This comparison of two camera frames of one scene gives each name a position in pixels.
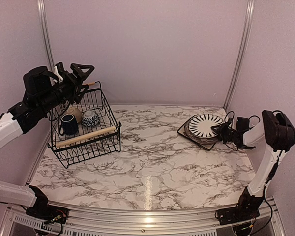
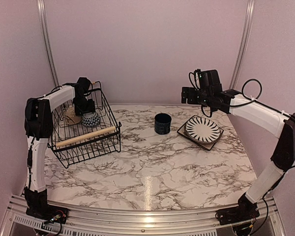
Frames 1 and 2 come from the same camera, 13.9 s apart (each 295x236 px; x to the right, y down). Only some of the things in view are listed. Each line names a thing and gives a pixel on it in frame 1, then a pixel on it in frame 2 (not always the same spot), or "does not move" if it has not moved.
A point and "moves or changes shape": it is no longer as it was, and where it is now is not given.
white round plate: [200, 125] moves or changes shape
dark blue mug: [69, 125] → [162, 123]
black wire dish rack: [85, 129] does not move
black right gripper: [220, 130] → [191, 100]
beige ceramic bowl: [75, 112] does not move
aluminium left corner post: [41, 5] does not move
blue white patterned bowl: [90, 118] does not move
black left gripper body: [52, 97] → [83, 105]
